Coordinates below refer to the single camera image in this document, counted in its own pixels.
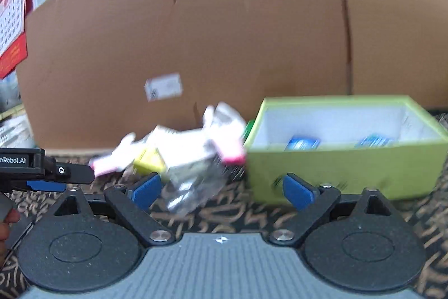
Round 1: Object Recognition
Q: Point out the clear plastic bag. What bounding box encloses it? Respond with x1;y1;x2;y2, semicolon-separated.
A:
161;159;228;216

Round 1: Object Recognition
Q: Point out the white pink rubber glove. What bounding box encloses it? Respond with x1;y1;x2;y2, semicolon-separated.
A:
202;102;247;165

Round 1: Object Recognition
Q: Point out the person's left hand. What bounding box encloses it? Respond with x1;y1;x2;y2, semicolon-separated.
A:
0;209;20;265

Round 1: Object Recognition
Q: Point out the yellow small box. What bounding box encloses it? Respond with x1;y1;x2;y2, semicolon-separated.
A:
133;149;166;175

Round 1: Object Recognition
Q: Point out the blue packet left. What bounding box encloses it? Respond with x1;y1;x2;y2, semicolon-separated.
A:
286;135;320;150

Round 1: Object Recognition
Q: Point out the blue packet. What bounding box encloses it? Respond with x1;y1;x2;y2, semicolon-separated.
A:
355;134;396;148
286;135;320;150

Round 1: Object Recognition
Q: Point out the blue packet right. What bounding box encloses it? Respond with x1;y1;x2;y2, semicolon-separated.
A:
355;134;396;148

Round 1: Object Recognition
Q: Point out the green open cardboard box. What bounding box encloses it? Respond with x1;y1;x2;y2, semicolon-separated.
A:
244;96;447;205

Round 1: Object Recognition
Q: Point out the white shipping label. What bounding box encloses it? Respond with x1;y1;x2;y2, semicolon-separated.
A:
144;73;183;102

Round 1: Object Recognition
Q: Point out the large brown cardboard box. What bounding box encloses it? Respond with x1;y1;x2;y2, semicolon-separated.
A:
17;0;447;150

